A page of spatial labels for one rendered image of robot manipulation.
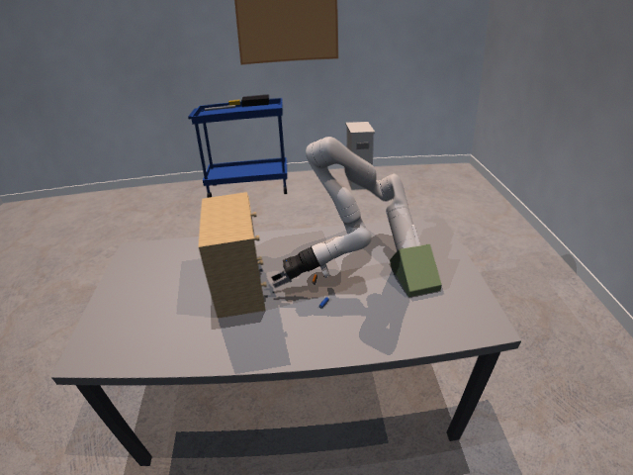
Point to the wooden chest of drawers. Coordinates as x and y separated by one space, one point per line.
228 253

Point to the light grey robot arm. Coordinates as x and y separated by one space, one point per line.
329 151

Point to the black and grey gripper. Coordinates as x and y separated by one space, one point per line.
315 256

